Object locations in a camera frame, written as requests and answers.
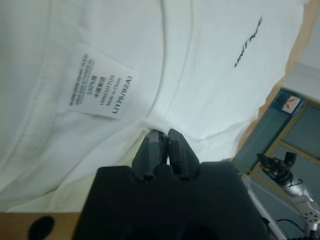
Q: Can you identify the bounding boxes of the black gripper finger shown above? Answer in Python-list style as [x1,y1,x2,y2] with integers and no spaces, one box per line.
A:
[132,128,167,183]
[167,128,200,181]

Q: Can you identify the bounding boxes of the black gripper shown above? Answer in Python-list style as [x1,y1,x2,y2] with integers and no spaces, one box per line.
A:
[257,152,292,185]

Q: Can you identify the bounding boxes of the white t-shirt with small print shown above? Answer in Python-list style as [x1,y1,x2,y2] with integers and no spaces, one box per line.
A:
[0,0,316,213]

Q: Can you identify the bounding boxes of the framed glass partition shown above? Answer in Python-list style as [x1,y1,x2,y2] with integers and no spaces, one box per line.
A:
[234,62,320,208]

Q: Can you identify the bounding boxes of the blue box with orange logo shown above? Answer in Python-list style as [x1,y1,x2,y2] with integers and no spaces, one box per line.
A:
[272,88,306,116]

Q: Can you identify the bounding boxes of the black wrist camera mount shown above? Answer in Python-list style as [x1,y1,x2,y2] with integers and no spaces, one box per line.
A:
[283,151,298,171]

